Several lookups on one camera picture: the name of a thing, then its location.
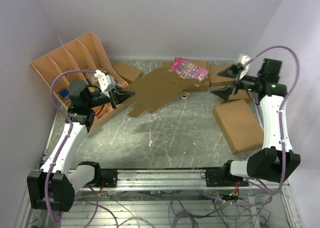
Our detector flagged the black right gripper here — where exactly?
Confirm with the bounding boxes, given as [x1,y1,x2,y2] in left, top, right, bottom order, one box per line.
[210,64,262,101]

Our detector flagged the cardboard box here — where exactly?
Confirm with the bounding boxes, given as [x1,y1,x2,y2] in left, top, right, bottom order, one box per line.
[124,67,201,118]

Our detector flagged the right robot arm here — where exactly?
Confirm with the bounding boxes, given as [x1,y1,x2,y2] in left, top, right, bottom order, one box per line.
[212,55,301,186]

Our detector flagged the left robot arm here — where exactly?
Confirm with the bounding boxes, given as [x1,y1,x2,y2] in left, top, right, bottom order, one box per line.
[27,79,135,212]

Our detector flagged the brown box back right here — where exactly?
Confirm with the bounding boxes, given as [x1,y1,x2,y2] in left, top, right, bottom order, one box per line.
[208,64,233,87]

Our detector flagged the small brown box by organizer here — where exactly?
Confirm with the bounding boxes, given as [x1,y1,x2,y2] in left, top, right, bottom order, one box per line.
[112,60,143,84]

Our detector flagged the small brown box right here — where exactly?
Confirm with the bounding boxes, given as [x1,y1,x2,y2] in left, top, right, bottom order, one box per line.
[218,90,254,104]

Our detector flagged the large brown box under book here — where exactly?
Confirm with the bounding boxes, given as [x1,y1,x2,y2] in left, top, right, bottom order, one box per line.
[163,60,210,92]

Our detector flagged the big brown box front right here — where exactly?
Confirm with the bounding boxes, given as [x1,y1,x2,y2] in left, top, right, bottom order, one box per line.
[212,99,264,155]

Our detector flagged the pink children's book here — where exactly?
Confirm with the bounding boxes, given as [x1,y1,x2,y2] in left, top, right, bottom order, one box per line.
[170,57,209,82]

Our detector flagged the cartoon boy eraser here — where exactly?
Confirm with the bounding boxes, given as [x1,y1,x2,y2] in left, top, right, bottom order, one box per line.
[181,91,189,100]

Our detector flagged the peach plastic file organizer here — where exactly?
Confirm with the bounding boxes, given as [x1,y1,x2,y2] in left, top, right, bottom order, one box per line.
[30,31,131,134]

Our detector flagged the blue toy block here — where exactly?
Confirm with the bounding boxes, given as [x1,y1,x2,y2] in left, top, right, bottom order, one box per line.
[58,89,70,99]

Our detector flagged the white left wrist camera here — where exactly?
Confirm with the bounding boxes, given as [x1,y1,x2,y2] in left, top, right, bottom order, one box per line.
[94,70,116,98]

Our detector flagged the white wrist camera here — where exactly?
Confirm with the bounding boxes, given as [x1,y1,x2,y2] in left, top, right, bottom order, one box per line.
[236,54,251,81]
[94,70,116,98]

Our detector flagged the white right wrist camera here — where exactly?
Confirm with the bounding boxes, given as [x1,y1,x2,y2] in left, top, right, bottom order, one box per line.
[236,54,251,81]

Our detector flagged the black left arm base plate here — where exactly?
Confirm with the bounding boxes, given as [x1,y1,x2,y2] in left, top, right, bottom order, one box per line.
[92,169,118,188]

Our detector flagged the aluminium mounting rail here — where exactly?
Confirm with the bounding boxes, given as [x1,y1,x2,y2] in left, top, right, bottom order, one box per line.
[26,168,288,191]

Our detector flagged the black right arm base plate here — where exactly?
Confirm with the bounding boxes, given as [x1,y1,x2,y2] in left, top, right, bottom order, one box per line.
[205,168,249,188]

